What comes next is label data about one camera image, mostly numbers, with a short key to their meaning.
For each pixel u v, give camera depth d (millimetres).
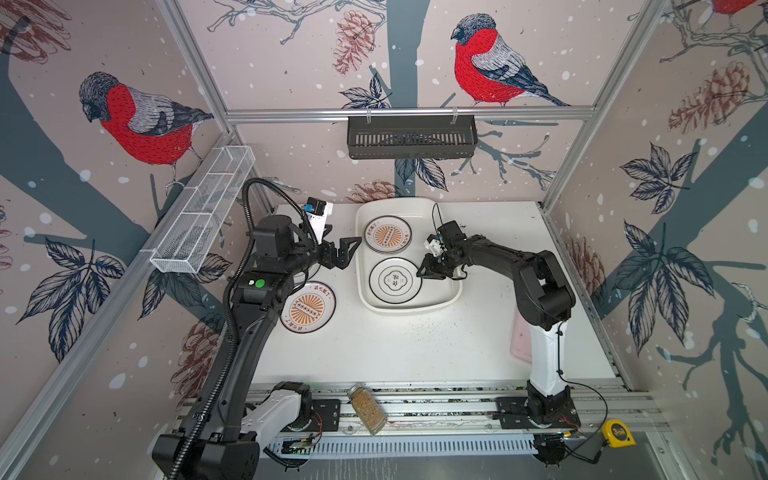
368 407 711
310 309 925
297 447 714
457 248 777
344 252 611
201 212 778
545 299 548
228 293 479
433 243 951
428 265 882
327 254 602
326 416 730
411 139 1055
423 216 1141
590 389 668
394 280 981
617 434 686
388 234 1102
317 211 578
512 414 728
